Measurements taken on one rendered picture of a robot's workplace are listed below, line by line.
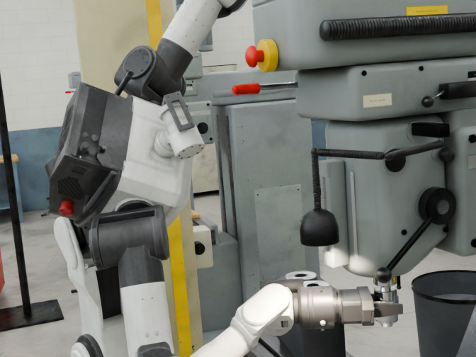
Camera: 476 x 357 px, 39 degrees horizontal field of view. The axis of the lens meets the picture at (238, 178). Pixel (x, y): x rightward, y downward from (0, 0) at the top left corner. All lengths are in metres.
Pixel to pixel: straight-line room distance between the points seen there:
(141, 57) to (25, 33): 8.66
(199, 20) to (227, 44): 9.20
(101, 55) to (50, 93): 7.29
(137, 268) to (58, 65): 8.95
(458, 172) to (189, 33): 0.70
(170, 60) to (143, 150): 0.26
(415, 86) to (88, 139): 0.66
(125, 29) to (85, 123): 1.54
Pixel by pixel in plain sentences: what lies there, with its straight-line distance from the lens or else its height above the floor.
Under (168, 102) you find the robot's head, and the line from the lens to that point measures 1.39.
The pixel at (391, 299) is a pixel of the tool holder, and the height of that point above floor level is 1.25.
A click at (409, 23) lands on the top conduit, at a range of 1.20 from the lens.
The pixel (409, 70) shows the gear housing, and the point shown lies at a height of 1.71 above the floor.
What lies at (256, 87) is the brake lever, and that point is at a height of 1.70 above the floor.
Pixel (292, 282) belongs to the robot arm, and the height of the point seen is 1.28.
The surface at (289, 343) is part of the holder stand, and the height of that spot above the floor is 0.98.
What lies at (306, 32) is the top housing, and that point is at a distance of 1.16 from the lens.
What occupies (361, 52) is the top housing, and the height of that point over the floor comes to 1.75.
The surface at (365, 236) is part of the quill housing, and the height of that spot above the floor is 1.41.
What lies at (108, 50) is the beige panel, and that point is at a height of 1.88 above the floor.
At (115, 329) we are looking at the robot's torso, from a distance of 1.80.
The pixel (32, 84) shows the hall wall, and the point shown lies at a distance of 10.17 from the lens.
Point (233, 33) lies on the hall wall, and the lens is 10.87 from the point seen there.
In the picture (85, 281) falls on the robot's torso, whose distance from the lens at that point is 1.73.
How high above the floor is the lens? 1.73
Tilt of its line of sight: 9 degrees down
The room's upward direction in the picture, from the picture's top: 4 degrees counter-clockwise
